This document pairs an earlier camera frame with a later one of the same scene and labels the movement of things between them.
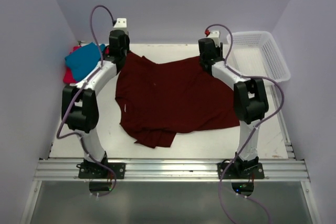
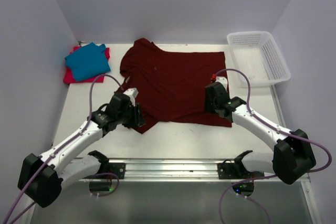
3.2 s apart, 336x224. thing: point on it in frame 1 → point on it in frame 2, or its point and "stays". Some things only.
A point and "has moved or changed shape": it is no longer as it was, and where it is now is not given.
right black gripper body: x=219 y=50 → x=209 y=105
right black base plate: x=240 y=170 stays
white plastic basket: x=255 y=54 stays
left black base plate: x=93 y=170 stays
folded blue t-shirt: x=82 y=61 stays
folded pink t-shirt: x=68 y=77 stays
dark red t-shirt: x=158 y=101 has moved or changed shape
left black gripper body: x=126 y=48 → x=126 y=118
